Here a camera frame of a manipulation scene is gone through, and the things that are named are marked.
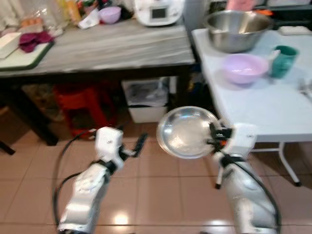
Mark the small purple bowl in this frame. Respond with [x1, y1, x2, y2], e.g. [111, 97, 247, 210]
[98, 6, 122, 24]

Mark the grey wood-top table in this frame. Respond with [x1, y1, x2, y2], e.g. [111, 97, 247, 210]
[0, 21, 196, 147]

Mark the white green-rimmed cutting board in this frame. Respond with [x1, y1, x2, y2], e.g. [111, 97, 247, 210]
[0, 41, 55, 73]

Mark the large steel mixing bowl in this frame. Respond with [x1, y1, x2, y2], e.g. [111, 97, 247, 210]
[204, 10, 273, 54]

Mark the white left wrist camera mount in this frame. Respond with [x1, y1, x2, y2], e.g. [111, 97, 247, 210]
[94, 126, 124, 165]

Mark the pink item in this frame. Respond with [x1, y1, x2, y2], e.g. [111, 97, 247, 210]
[226, 0, 259, 12]

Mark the white kitchen appliance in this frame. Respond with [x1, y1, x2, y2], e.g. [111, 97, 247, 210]
[134, 0, 186, 27]

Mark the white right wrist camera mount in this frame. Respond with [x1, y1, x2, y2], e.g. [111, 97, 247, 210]
[225, 123, 258, 158]

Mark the round steel plate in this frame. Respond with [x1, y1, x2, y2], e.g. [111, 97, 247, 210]
[156, 106, 220, 160]

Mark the white box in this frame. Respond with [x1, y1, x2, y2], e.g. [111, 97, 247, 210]
[0, 32, 23, 59]

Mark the green plastic cup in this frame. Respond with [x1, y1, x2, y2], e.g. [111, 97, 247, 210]
[269, 45, 298, 79]

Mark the red plastic stool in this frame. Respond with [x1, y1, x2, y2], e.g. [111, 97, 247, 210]
[52, 83, 118, 137]

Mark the flat white dish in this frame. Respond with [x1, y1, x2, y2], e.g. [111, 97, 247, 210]
[277, 25, 311, 36]

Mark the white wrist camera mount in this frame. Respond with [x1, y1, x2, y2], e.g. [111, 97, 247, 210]
[225, 123, 258, 158]
[94, 126, 124, 165]

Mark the maroon cloth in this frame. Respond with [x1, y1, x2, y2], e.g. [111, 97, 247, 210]
[18, 31, 55, 54]

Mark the white folding table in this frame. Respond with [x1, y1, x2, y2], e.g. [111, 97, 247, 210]
[191, 26, 312, 190]

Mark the white storage bin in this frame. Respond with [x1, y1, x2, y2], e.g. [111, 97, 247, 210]
[121, 78, 172, 124]

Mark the large purple plastic bowl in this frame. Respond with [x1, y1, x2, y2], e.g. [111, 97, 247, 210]
[222, 53, 270, 86]

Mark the clear glass jar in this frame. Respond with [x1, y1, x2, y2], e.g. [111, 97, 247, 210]
[29, 4, 64, 38]

